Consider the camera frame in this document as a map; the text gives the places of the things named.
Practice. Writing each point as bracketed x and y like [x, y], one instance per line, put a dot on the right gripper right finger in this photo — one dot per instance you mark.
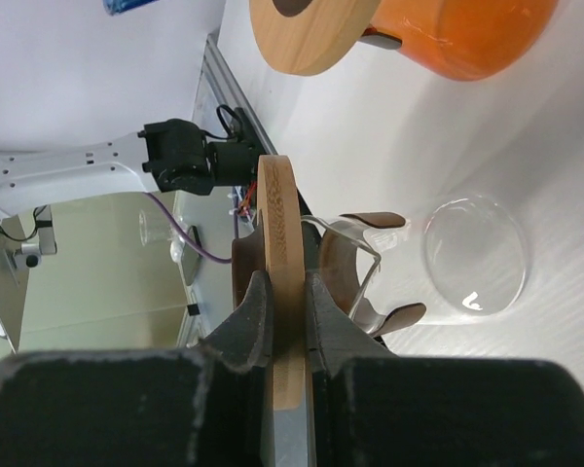
[370, 407]

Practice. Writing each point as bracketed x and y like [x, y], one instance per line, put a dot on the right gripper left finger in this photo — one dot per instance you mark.
[207, 405]

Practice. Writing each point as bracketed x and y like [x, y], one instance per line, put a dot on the clear glass carafe brown collar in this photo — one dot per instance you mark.
[455, 260]

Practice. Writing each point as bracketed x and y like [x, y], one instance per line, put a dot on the orange glass carafe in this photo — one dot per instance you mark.
[462, 40]

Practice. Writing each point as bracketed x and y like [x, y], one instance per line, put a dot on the blue glass dripper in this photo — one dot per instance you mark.
[118, 7]

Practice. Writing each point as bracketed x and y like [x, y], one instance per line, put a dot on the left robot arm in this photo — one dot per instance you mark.
[174, 155]

